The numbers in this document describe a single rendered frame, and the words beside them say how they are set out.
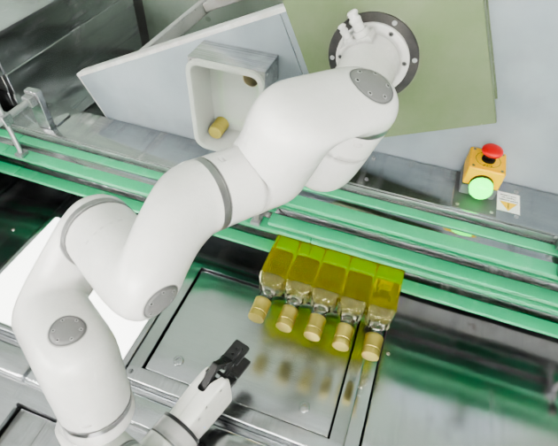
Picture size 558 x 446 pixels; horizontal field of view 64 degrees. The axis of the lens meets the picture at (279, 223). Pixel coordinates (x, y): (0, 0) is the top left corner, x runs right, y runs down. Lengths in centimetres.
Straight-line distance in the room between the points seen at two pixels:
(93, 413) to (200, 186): 27
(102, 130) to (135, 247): 90
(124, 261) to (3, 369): 74
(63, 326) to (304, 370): 60
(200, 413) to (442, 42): 71
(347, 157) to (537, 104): 50
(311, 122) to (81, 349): 32
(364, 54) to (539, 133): 42
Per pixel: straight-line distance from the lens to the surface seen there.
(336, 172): 58
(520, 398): 115
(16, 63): 156
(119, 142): 125
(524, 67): 94
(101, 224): 50
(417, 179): 100
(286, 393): 98
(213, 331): 105
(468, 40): 81
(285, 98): 47
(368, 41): 78
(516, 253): 96
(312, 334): 88
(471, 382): 112
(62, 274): 56
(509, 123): 99
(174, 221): 43
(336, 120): 48
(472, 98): 86
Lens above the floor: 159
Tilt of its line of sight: 40 degrees down
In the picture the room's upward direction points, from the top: 154 degrees counter-clockwise
